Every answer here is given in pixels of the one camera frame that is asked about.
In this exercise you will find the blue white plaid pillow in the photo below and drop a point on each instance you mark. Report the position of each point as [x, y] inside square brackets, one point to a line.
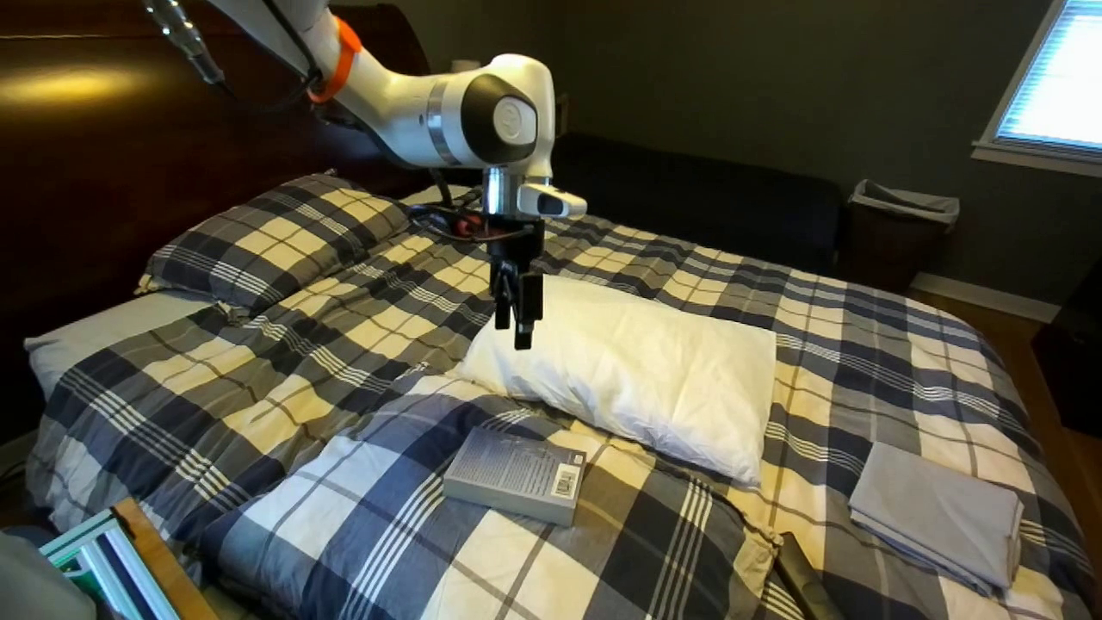
[380, 528]

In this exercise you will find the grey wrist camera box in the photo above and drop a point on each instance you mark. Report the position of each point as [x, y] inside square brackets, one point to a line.
[556, 200]

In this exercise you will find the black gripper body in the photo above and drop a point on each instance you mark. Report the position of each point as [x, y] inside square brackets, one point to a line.
[517, 244]

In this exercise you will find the dark wooden headboard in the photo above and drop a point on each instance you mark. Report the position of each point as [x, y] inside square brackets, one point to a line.
[91, 172]

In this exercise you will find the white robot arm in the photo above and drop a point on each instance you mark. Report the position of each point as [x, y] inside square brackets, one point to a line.
[458, 115]

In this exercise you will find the yellow grey plaid comforter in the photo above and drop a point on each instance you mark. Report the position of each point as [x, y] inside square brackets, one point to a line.
[874, 367]

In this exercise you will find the grey paperback book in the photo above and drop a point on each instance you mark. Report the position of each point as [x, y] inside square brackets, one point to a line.
[512, 469]

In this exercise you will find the bright window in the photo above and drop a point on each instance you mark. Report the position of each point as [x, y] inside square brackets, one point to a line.
[1054, 79]

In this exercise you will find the white rounded housing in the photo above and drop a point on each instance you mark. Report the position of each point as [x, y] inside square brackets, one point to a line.
[35, 588]

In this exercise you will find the black dresser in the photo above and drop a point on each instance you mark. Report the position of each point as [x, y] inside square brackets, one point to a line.
[1074, 356]

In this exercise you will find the wooden board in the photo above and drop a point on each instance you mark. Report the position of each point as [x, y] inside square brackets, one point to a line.
[174, 570]

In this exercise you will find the grey folded sheet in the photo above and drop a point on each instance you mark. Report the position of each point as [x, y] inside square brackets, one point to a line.
[936, 518]

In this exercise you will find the white and green framed panel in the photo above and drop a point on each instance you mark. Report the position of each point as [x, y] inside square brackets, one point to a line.
[98, 570]

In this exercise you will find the yellow grey plaid pillow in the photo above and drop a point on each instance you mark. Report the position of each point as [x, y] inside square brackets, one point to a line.
[278, 234]

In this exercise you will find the plaid pillow at left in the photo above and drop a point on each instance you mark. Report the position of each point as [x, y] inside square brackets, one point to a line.
[104, 333]

